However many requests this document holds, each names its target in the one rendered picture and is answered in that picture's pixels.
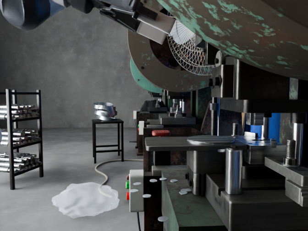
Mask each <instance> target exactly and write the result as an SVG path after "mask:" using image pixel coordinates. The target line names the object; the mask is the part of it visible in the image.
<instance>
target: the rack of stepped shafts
mask: <svg viewBox="0 0 308 231"><path fill-rule="evenodd" d="M0 94H6V104H0V120H4V119H7V129H4V130H1V132H2V140H1V143H0V146H8V150H9V152H8V153H4V154H0V172H7V173H10V190H14V189H15V176H17V175H20V174H23V173H25V172H28V171H31V170H34V169H36V168H39V177H43V176H44V168H43V140H42V113H41V90H37V92H17V90H12V92H11V89H6V92H0ZM11 94H12V96H13V104H11ZM17 94H36V95H37V109H32V108H35V105H28V104H17ZM35 112H37V113H35ZM25 117H26V118H25ZM20 118H21V119H20ZM12 119H13V120H12ZM36 119H37V120H38V134H35V133H36V132H37V131H36V130H29V129H21V128H18V121H28V120H36ZM12 123H14V128H12ZM34 144H38V152H39V158H36V157H37V155H36V154H29V153H19V148H23V147H26V146H30V145H34ZM13 150H15V152H13Z"/></svg>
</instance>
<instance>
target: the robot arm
mask: <svg viewBox="0 0 308 231"><path fill-rule="evenodd" d="M69 6H72V7H73V8H75V9H77V10H79V11H81V12H83V13H85V14H88V13H90V12H91V11H92V9H93V8H94V7H96V8H97V9H99V10H100V14H101V15H104V16H106V17H108V18H110V19H111V20H113V21H115V22H117V23H118V24H120V25H122V26H124V27H125V28H127V29H129V30H131V31H132V32H137V33H138V34H141V35H143V36H145V37H147V38H149V39H151V40H153V41H155V42H157V43H159V44H163V42H164V40H165V38H166V35H167V34H170V33H171V30H172V28H173V26H174V24H175V21H176V20H175V19H174V18H172V17H170V16H168V15H165V14H163V13H161V12H159V11H157V10H155V9H153V8H151V7H149V6H147V5H145V4H143V3H142V2H140V0H0V9H1V12H2V14H3V16H4V17H5V19H6V20H7V21H8V22H9V23H10V24H12V25H13V26H15V27H16V28H19V29H22V30H26V31H29V30H32V29H35V28H36V27H38V26H39V25H41V24H42V23H44V22H45V21H46V20H47V19H49V18H50V17H52V16H53V15H54V14H56V13H58V12H60V11H61V10H63V9H64V8H68V7H69ZM131 15H133V16H131ZM137 19H138V20H137Z"/></svg>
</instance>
